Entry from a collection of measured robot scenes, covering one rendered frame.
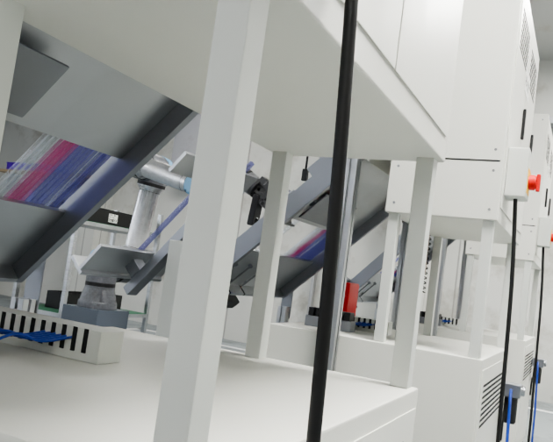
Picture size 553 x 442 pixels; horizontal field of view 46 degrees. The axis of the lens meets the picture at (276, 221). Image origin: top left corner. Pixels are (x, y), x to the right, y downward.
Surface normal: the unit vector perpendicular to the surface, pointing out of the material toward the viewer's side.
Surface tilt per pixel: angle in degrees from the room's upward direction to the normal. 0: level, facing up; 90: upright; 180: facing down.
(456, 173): 90
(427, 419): 90
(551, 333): 90
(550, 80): 90
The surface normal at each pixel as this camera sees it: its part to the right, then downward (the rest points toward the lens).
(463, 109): -0.43, -0.13
